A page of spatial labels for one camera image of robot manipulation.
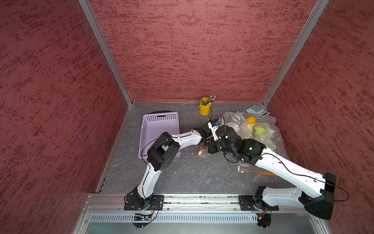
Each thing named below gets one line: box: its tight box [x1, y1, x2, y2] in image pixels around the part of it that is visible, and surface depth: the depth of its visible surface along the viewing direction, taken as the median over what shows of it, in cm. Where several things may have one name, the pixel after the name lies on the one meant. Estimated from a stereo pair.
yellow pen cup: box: [198, 97, 212, 116], surface depth 112 cm
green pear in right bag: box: [254, 125, 268, 137], surface depth 99 cm
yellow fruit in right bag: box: [246, 116, 257, 126], surface depth 106 cm
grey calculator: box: [245, 104, 271, 116], surface depth 116 cm
